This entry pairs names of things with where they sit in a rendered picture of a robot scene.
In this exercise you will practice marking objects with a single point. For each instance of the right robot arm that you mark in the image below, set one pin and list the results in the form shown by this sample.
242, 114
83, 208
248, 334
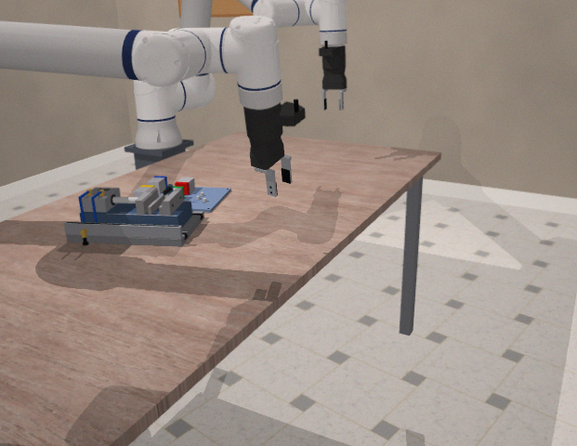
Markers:
249, 48

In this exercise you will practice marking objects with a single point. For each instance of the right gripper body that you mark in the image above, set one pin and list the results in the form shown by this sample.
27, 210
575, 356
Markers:
264, 124

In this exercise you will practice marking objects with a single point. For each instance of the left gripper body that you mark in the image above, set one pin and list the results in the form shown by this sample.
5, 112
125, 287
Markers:
333, 67

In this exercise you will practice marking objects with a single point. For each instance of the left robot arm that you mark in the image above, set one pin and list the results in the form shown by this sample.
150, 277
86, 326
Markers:
156, 106

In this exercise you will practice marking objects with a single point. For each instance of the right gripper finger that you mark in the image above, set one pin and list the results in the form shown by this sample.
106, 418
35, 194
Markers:
286, 169
271, 181

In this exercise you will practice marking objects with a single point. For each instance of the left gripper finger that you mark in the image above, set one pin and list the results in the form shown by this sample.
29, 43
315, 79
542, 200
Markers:
341, 101
324, 105

